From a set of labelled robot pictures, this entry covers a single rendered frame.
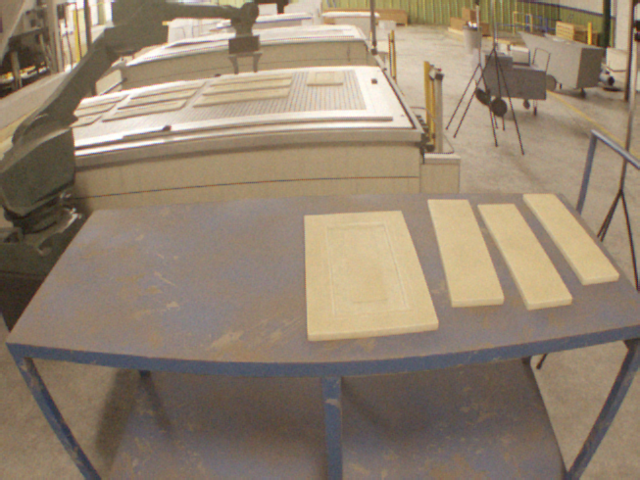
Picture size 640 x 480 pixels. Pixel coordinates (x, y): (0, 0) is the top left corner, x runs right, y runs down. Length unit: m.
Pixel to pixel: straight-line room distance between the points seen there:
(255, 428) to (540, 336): 1.13
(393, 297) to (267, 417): 0.91
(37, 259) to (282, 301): 1.73
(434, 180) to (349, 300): 2.02
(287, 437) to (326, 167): 1.66
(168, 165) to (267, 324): 2.10
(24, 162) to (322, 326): 1.88
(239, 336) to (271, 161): 1.99
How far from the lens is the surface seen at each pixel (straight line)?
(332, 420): 1.15
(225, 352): 1.06
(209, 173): 3.08
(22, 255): 2.74
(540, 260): 1.33
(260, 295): 1.21
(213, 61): 7.13
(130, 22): 2.93
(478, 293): 1.17
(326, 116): 3.01
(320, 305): 1.13
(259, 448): 1.82
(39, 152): 2.59
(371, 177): 3.03
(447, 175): 3.11
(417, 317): 1.09
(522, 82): 6.67
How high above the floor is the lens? 1.72
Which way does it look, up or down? 29 degrees down
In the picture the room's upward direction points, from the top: 3 degrees counter-clockwise
